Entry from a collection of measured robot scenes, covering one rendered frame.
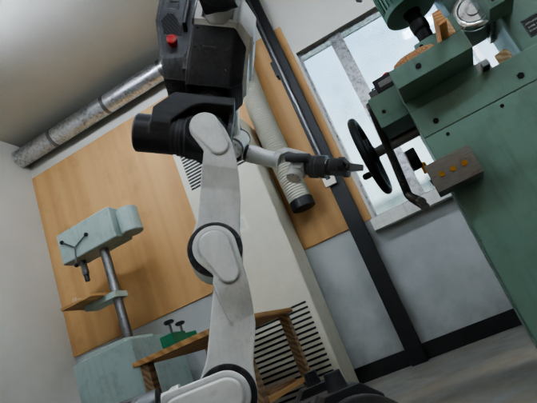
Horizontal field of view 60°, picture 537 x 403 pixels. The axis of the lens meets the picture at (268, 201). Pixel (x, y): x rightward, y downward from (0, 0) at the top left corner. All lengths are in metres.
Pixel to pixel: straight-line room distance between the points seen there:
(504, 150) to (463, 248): 1.57
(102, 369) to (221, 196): 1.87
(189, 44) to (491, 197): 0.93
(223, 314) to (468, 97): 0.87
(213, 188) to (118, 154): 2.61
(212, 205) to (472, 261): 1.93
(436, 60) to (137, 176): 2.73
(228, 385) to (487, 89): 1.01
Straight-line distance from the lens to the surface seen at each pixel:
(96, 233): 3.20
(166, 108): 1.37
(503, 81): 1.42
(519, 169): 1.35
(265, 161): 1.81
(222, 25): 1.44
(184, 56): 1.42
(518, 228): 1.33
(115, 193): 3.76
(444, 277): 2.87
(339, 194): 2.90
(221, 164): 1.26
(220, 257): 1.15
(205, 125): 1.30
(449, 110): 1.40
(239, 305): 1.16
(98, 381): 2.97
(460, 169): 1.27
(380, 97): 1.59
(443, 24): 1.31
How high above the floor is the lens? 0.32
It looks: 18 degrees up
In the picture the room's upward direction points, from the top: 22 degrees counter-clockwise
